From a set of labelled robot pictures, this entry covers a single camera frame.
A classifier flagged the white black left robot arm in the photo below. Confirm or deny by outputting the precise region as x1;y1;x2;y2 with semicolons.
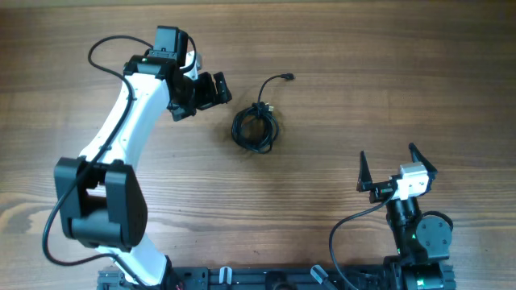
42;26;232;289

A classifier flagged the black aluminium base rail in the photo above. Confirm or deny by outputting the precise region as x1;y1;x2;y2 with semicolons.
96;263;457;290

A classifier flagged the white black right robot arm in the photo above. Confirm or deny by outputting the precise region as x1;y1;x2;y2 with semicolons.
357;143;456;290

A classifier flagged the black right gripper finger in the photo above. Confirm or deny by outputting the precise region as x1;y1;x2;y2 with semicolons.
408;143;438;177
356;151;372;192

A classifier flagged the black USB cable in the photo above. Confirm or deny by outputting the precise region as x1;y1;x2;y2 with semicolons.
231;72;296;155

